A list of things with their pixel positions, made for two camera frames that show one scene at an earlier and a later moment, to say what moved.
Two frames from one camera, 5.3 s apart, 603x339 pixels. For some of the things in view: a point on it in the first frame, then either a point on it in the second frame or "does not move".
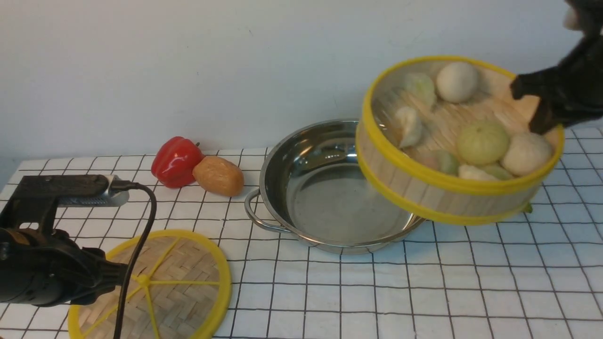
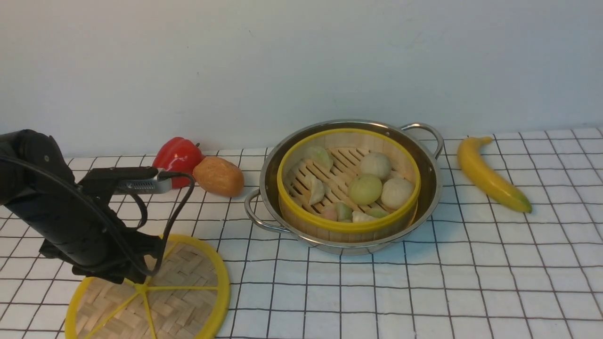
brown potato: (219, 176) does not move
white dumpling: (408, 118) to (317, 190)
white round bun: (457, 82) to (375, 163)
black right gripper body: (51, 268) to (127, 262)
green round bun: (482, 142) to (365, 189)
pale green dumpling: (421, 86) to (320, 156)
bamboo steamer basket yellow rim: (445, 140) to (348, 185)
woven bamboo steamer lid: (181, 289) does not move
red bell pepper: (173, 163) does not move
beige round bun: (524, 154) to (396, 193)
